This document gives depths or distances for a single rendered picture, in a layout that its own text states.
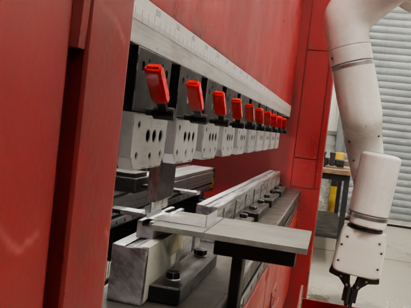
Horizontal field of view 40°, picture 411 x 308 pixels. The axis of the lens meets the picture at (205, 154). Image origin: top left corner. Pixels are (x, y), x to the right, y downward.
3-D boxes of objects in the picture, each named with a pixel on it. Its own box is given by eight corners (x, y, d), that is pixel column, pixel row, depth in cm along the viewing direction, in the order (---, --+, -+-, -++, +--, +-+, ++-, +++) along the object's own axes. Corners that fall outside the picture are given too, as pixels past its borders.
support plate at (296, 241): (306, 255, 89) (307, 249, 89) (150, 230, 95) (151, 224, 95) (311, 236, 106) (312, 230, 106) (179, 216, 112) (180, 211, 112)
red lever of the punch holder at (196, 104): (203, 78, 89) (208, 119, 97) (178, 76, 90) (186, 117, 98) (200, 86, 88) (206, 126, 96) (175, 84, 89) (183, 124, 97)
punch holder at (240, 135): (235, 154, 151) (242, 93, 150) (205, 151, 153) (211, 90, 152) (244, 153, 165) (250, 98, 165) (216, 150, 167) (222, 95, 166)
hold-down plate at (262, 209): (257, 222, 186) (259, 213, 186) (241, 219, 187) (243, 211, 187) (268, 211, 215) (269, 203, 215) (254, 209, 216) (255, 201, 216)
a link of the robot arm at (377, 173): (347, 206, 125) (349, 211, 116) (360, 148, 124) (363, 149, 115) (385, 214, 124) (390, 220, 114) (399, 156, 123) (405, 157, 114)
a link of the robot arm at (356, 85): (329, 74, 131) (353, 201, 131) (331, 65, 116) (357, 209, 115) (369, 66, 130) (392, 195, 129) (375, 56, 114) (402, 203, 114)
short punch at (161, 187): (155, 214, 99) (161, 161, 98) (144, 212, 99) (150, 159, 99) (171, 207, 108) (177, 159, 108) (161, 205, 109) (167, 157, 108)
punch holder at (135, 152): (128, 171, 73) (141, 44, 72) (69, 163, 75) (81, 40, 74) (162, 165, 88) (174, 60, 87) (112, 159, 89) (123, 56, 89)
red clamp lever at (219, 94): (227, 89, 109) (230, 122, 117) (206, 87, 110) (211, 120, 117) (224, 96, 108) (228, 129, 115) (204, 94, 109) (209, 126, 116)
